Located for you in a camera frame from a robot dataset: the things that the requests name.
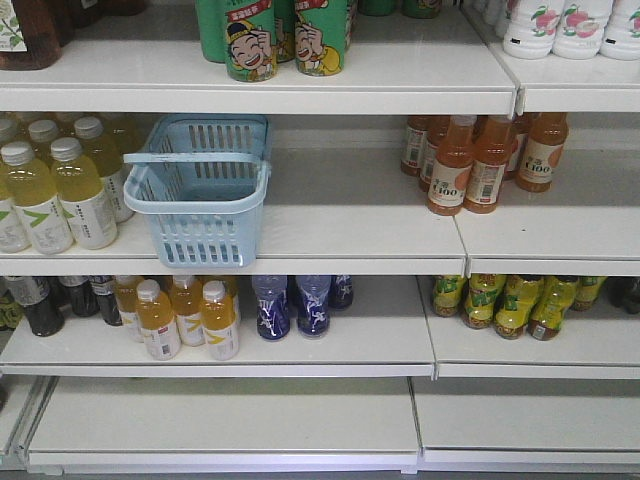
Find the light blue plastic basket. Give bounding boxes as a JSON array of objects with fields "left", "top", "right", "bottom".
[{"left": 124, "top": 113, "right": 272, "bottom": 268}]

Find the blue sports drink bottle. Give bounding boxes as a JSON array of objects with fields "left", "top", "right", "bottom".
[
  {"left": 329, "top": 275, "right": 354, "bottom": 310},
  {"left": 251, "top": 275, "right": 290, "bottom": 341},
  {"left": 296, "top": 275, "right": 331, "bottom": 338}
]

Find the orange yellow drink bottle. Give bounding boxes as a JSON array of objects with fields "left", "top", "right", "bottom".
[
  {"left": 115, "top": 275, "right": 144, "bottom": 343},
  {"left": 200, "top": 280, "right": 239, "bottom": 361},
  {"left": 136, "top": 279, "right": 181, "bottom": 360},
  {"left": 169, "top": 275, "right": 205, "bottom": 347}
]

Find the yellow lemon tea bottle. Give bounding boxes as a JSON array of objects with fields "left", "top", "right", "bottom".
[
  {"left": 494, "top": 274, "right": 544, "bottom": 340},
  {"left": 462, "top": 273, "right": 507, "bottom": 329},
  {"left": 527, "top": 275, "right": 579, "bottom": 341},
  {"left": 432, "top": 275, "right": 467, "bottom": 317},
  {"left": 572, "top": 276, "right": 607, "bottom": 311}
]

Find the orange C100 juice bottle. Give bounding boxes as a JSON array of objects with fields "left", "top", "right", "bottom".
[
  {"left": 427, "top": 115, "right": 476, "bottom": 216},
  {"left": 463, "top": 115, "right": 512, "bottom": 214},
  {"left": 515, "top": 112, "right": 569, "bottom": 193}
]

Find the white metal shelf unit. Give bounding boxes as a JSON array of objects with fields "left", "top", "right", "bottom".
[{"left": 1, "top": 1, "right": 639, "bottom": 479}]

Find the green cartoon drink can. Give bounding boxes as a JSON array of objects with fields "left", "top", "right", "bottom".
[
  {"left": 294, "top": 0, "right": 348, "bottom": 77},
  {"left": 222, "top": 0, "right": 277, "bottom": 82}
]

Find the dark tea bottle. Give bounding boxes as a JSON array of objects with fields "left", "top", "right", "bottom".
[
  {"left": 89, "top": 275, "right": 122, "bottom": 326},
  {"left": 58, "top": 276, "right": 99, "bottom": 317},
  {"left": 4, "top": 276, "right": 64, "bottom": 337}
]

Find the pale green drink bottle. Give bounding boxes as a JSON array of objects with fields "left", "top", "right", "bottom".
[
  {"left": 1, "top": 163, "right": 31, "bottom": 253},
  {"left": 1, "top": 141, "right": 74, "bottom": 255},
  {"left": 50, "top": 137, "right": 117, "bottom": 250},
  {"left": 74, "top": 116, "right": 134, "bottom": 223}
]

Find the white peach drink bottle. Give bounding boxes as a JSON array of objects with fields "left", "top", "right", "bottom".
[
  {"left": 503, "top": 0, "right": 563, "bottom": 60},
  {"left": 552, "top": 0, "right": 613, "bottom": 60},
  {"left": 599, "top": 0, "right": 639, "bottom": 61}
]

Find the black cola plastic bottle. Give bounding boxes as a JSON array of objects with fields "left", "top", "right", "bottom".
[{"left": 608, "top": 276, "right": 639, "bottom": 314}]

